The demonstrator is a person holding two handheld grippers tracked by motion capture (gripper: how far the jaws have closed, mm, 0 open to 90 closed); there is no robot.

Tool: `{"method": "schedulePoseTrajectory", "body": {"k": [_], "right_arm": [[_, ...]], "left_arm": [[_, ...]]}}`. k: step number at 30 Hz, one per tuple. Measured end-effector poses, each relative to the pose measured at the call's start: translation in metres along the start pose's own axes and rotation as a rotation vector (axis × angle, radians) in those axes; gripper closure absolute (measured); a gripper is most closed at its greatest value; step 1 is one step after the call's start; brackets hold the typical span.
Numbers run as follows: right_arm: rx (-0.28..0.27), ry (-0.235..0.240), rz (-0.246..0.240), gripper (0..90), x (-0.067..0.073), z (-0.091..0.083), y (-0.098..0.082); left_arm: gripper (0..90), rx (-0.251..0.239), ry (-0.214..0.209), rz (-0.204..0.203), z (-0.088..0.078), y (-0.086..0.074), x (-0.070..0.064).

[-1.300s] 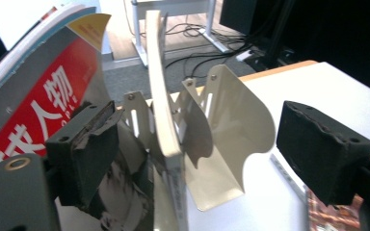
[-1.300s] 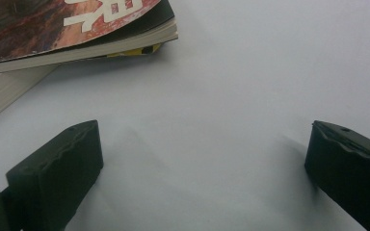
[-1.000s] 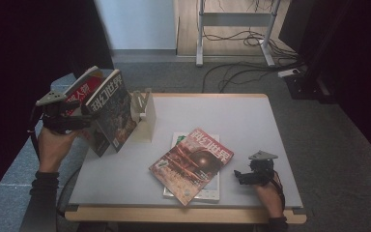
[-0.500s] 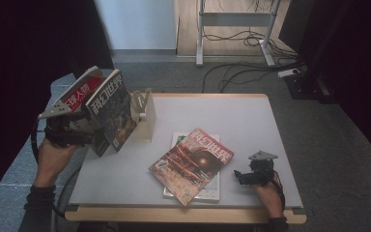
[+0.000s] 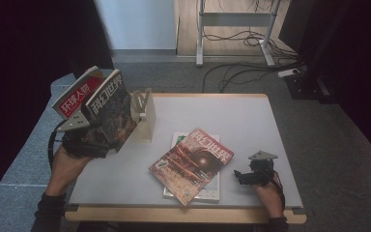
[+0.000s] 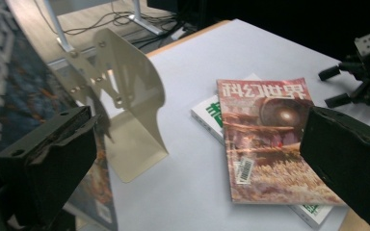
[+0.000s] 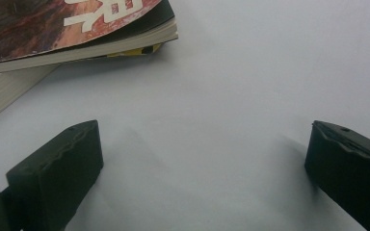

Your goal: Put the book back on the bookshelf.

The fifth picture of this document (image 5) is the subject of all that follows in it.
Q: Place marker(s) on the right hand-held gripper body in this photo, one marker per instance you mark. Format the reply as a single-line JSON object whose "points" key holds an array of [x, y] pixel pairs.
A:
{"points": [[261, 169]]}

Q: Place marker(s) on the white power strip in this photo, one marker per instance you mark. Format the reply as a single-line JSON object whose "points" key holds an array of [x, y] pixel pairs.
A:
{"points": [[288, 73]]}

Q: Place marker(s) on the grey metal desk frame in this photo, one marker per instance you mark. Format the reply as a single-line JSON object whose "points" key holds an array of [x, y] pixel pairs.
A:
{"points": [[235, 19]]}

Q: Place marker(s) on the dark curtain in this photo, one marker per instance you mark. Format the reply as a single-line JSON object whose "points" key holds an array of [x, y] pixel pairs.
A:
{"points": [[360, 64], [29, 48]]}

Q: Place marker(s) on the black stand with base plate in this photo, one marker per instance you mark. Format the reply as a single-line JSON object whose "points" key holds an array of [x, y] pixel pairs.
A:
{"points": [[306, 83]]}

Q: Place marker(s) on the dark blue illustrated magazine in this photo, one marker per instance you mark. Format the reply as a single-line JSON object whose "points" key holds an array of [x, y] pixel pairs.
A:
{"points": [[112, 109]]}

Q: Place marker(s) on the red illustrated magazine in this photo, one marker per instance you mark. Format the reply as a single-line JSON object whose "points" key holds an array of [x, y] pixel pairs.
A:
{"points": [[191, 164]]}

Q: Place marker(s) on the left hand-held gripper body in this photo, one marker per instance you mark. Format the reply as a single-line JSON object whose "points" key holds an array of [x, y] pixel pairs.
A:
{"points": [[80, 141]]}

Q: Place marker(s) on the cream expandable metal book rack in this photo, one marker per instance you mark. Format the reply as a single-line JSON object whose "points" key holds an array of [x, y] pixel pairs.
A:
{"points": [[146, 122]]}

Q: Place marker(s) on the white book green print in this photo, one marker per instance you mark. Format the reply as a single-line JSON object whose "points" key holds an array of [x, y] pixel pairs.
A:
{"points": [[211, 190]]}

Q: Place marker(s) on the person's right hand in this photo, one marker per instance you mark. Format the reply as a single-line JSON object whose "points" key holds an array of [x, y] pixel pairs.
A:
{"points": [[269, 199]]}

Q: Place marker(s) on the person's left hand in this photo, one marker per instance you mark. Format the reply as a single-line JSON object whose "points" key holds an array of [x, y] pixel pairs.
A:
{"points": [[66, 170]]}

